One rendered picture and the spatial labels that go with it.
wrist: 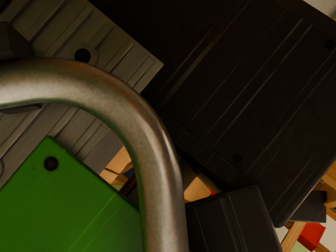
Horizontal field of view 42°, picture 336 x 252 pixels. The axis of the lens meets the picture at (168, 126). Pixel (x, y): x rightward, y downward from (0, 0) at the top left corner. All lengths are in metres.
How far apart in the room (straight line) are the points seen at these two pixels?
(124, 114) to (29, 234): 0.11
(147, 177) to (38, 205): 0.09
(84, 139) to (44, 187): 0.04
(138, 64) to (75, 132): 0.07
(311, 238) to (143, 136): 3.84
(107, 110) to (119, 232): 0.09
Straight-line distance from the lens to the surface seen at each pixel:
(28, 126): 0.34
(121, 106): 0.28
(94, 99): 0.28
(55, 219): 0.32
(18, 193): 0.33
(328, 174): 1.11
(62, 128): 0.33
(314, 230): 4.18
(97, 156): 0.94
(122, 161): 1.16
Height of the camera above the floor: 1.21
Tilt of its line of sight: 15 degrees down
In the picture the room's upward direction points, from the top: 129 degrees clockwise
